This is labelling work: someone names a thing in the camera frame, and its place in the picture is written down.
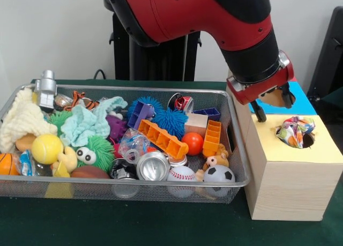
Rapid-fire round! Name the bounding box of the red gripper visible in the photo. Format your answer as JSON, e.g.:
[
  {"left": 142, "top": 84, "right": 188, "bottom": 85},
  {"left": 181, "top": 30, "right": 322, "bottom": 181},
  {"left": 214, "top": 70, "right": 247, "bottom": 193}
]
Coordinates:
[{"left": 226, "top": 62, "right": 296, "bottom": 123}]

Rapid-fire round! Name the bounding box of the small polka-dot cloth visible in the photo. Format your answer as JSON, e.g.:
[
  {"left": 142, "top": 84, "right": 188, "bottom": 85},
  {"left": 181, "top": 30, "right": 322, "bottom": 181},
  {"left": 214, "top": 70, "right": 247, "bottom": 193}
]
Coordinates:
[{"left": 275, "top": 116, "right": 316, "bottom": 150}]

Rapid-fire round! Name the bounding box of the wooden box with three holes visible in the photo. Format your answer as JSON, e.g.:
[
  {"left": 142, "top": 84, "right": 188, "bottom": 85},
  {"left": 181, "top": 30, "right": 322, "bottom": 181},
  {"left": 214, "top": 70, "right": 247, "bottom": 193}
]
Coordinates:
[{"left": 226, "top": 70, "right": 343, "bottom": 221}]

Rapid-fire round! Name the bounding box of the dark green table cloth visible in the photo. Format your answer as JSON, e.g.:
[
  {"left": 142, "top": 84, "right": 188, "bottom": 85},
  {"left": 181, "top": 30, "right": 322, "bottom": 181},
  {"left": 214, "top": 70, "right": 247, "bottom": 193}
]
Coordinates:
[
  {"left": 0, "top": 79, "right": 343, "bottom": 246},
  {"left": 320, "top": 87, "right": 343, "bottom": 118}
]

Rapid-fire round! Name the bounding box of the short orange toy brick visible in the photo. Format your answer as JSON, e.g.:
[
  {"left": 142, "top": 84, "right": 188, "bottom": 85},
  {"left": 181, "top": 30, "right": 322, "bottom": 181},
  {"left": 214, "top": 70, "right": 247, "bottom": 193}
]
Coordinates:
[{"left": 203, "top": 120, "right": 222, "bottom": 157}]

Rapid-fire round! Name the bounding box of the black upright panel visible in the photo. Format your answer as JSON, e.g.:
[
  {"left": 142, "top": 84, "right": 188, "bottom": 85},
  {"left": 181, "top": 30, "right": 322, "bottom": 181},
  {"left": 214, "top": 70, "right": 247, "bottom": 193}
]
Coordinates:
[{"left": 307, "top": 6, "right": 343, "bottom": 98}]

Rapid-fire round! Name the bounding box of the soccer ball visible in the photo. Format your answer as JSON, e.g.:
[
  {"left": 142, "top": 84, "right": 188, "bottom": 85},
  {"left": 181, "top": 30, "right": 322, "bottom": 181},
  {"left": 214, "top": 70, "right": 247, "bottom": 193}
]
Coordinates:
[{"left": 203, "top": 165, "right": 236, "bottom": 198}]

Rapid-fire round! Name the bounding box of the baseball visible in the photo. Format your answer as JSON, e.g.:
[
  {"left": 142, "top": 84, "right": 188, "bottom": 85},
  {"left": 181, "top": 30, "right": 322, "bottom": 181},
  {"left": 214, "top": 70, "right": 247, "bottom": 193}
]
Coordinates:
[{"left": 167, "top": 165, "right": 197, "bottom": 198}]

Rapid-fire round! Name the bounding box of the long orange toy brick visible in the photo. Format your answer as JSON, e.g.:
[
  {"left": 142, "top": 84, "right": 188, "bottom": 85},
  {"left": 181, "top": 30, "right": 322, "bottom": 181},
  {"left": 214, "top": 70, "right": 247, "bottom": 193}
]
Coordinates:
[{"left": 137, "top": 119, "right": 189, "bottom": 160}]

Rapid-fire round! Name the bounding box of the green spiky toy with eyes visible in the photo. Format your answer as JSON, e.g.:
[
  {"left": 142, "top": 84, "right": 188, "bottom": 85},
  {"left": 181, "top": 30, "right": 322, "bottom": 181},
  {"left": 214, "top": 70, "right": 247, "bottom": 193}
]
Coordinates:
[{"left": 76, "top": 135, "right": 116, "bottom": 175}]

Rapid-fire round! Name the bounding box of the mint green cloth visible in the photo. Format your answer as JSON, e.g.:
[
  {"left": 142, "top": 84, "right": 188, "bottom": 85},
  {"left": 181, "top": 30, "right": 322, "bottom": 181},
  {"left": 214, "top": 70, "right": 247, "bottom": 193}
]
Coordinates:
[{"left": 60, "top": 96, "right": 129, "bottom": 147}]

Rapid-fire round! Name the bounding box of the silver toy robot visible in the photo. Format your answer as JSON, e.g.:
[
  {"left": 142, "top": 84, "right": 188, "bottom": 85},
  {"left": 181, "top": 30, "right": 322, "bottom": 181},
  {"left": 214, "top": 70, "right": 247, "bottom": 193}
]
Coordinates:
[{"left": 34, "top": 70, "right": 58, "bottom": 109}]

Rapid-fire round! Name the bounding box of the yellow ball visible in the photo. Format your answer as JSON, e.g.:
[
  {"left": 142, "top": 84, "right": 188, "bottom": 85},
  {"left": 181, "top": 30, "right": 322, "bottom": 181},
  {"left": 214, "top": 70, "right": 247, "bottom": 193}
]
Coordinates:
[{"left": 31, "top": 133, "right": 64, "bottom": 165}]

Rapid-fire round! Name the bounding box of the cream knitted cloth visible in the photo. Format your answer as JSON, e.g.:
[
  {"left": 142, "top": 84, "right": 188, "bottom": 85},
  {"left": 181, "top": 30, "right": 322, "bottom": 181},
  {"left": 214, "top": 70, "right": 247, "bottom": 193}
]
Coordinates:
[{"left": 0, "top": 88, "right": 58, "bottom": 153}]

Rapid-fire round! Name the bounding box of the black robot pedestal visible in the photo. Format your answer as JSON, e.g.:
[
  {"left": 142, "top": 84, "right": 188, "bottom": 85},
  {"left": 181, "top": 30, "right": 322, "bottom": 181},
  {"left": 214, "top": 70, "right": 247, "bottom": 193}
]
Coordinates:
[{"left": 103, "top": 0, "right": 202, "bottom": 82}]

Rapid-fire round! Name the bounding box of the shallow wire mesh bin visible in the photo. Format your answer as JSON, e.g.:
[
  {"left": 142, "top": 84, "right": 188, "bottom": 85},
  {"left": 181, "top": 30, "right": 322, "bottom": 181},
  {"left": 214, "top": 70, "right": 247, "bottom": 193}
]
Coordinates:
[{"left": 0, "top": 84, "right": 252, "bottom": 205}]

